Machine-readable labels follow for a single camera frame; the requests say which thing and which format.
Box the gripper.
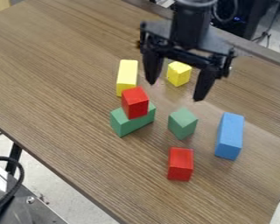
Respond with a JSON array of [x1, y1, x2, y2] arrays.
[[137, 18, 239, 102]]

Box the yellow cube block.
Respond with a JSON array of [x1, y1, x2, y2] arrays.
[[165, 60, 194, 88]]

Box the green cube block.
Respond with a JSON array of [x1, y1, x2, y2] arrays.
[[166, 107, 200, 141]]

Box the long yellow block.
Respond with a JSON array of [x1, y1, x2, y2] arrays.
[[115, 59, 140, 98]]

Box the red cube block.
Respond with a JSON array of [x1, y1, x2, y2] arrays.
[[120, 86, 151, 121]]

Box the long green block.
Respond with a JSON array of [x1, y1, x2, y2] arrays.
[[108, 101, 158, 138]]

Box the long blue block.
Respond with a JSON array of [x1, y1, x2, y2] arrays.
[[213, 111, 247, 161]]

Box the red rectangular block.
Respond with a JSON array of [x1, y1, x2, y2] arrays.
[[166, 146, 195, 182]]

